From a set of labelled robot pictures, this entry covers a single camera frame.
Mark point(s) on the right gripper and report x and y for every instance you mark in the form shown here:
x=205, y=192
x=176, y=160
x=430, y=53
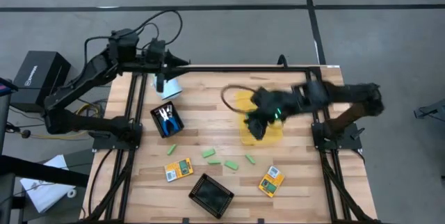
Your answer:
x=274, y=104

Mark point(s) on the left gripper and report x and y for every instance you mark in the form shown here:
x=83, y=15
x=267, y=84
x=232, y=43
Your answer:
x=156, y=55

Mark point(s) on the yellow translucent plastic bin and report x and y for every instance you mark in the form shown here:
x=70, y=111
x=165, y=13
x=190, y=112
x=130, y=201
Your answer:
x=274, y=135

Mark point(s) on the white cup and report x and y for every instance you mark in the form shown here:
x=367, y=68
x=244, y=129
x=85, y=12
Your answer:
x=172, y=88

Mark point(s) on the green rectangular eraser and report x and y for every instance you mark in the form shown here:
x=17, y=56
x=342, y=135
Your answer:
x=250, y=159
x=231, y=165
x=214, y=161
x=208, y=153
x=172, y=149

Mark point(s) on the yellow packaged calculator card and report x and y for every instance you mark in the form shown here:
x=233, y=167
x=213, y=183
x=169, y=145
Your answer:
x=179, y=169
x=271, y=181

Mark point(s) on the small black slotted basket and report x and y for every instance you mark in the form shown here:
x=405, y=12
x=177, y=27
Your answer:
x=154, y=114

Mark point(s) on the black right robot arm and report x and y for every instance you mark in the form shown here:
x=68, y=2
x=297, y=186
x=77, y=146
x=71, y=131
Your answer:
x=347, y=92

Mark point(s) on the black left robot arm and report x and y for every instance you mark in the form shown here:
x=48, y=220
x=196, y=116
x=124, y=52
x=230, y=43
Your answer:
x=87, y=74

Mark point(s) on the large black slotted basket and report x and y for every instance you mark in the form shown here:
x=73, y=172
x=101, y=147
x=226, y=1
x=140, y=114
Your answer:
x=211, y=196

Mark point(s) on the black cardboard box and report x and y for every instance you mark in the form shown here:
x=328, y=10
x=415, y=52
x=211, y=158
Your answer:
x=38, y=78

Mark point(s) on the black round plug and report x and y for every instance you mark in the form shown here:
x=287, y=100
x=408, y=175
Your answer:
x=25, y=134

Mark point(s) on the white tape roll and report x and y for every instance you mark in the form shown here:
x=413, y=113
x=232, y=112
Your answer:
x=68, y=193

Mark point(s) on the small lit screen device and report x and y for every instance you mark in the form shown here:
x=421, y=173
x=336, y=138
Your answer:
x=5, y=86

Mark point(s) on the dark grey chair base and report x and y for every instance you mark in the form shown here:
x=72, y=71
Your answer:
x=431, y=111

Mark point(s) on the white paper sheets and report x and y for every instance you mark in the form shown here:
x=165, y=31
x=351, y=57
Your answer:
x=45, y=196

